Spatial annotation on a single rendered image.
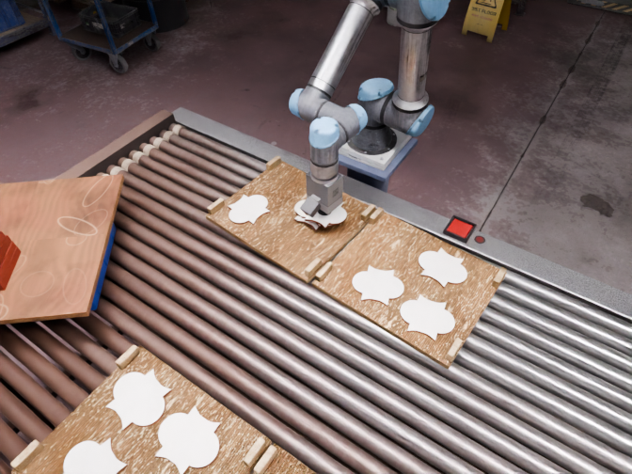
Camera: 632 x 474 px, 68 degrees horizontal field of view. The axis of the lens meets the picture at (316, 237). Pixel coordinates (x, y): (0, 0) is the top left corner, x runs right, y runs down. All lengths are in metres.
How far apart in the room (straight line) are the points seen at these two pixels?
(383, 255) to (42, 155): 2.83
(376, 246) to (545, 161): 2.22
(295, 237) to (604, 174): 2.48
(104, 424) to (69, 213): 0.61
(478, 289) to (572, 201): 1.93
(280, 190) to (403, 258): 0.47
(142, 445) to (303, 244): 0.65
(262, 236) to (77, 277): 0.50
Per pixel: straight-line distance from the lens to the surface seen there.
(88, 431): 1.21
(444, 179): 3.08
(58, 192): 1.58
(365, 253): 1.35
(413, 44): 1.43
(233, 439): 1.10
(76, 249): 1.38
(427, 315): 1.24
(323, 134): 1.18
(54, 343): 1.38
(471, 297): 1.31
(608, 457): 1.25
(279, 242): 1.38
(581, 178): 3.39
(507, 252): 1.47
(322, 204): 1.33
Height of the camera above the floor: 1.97
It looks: 48 degrees down
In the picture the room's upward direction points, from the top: 1 degrees counter-clockwise
